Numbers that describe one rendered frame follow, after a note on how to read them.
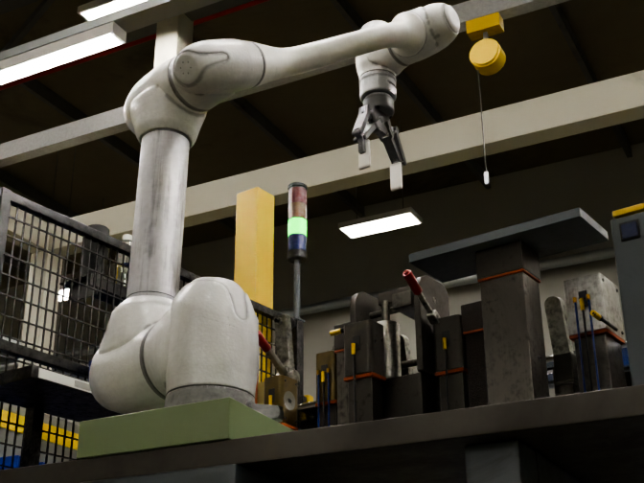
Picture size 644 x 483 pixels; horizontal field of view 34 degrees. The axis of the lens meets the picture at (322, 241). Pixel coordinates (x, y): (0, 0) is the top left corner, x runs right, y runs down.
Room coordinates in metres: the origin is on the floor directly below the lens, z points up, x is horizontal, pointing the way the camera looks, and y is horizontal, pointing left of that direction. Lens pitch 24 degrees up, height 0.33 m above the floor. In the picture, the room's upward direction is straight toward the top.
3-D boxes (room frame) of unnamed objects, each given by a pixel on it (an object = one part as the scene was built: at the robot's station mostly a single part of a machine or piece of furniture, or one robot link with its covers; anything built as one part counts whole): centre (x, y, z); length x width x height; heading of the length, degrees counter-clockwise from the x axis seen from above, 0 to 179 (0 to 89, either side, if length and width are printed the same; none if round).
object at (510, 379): (1.89, -0.36, 0.92); 0.10 x 0.08 x 0.45; 54
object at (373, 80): (2.15, -0.14, 1.69); 0.09 x 0.09 x 0.06
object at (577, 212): (1.89, -0.36, 1.16); 0.37 x 0.14 x 0.02; 54
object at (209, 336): (1.76, 0.20, 0.92); 0.18 x 0.16 x 0.22; 45
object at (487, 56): (4.06, -0.77, 2.85); 0.16 x 0.10 x 0.85; 63
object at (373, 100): (2.15, -0.14, 1.62); 0.08 x 0.07 x 0.09; 144
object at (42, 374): (2.66, 0.47, 1.01); 0.90 x 0.22 x 0.03; 144
